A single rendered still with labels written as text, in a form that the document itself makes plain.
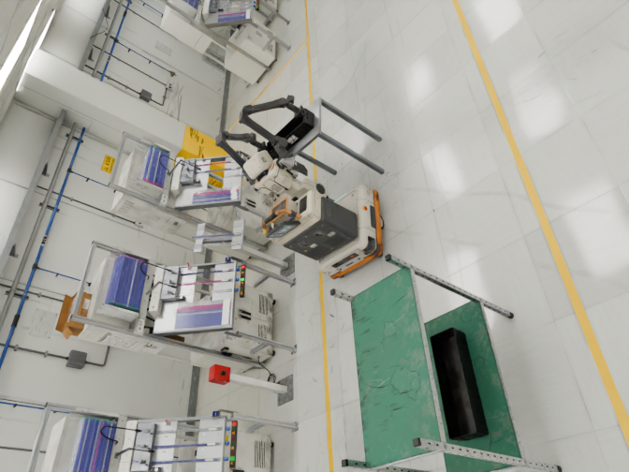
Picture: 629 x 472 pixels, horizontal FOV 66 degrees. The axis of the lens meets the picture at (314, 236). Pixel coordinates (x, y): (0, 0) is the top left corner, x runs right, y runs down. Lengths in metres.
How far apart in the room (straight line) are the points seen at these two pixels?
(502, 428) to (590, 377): 0.55
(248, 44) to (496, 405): 6.66
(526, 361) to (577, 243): 0.75
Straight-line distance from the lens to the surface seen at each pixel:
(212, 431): 4.13
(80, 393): 5.85
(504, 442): 2.76
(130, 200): 5.42
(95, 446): 4.17
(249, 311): 5.00
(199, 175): 5.61
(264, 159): 3.97
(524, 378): 3.15
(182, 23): 8.15
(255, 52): 8.26
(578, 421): 2.99
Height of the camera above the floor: 2.70
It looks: 32 degrees down
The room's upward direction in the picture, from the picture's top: 66 degrees counter-clockwise
